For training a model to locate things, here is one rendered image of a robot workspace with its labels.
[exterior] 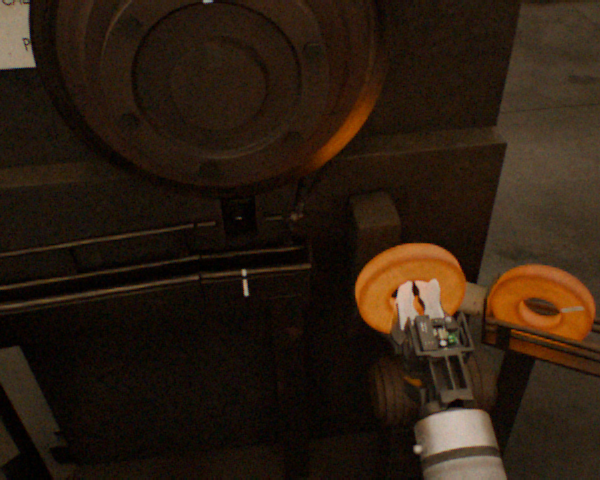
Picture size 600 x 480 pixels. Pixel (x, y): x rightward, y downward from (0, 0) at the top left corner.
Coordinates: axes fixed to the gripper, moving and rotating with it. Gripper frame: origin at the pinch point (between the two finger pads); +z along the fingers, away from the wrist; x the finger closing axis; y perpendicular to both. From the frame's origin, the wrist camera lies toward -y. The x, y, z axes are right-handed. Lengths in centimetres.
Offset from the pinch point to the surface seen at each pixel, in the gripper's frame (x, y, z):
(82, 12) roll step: 40, 29, 25
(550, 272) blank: -23.7, -7.0, 3.2
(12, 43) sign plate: 54, 15, 38
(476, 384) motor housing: -16.2, -32.4, -4.8
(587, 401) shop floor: -64, -89, 6
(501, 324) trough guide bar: -17.9, -17.4, -0.2
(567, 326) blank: -26.7, -13.9, -3.1
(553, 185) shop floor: -95, -114, 97
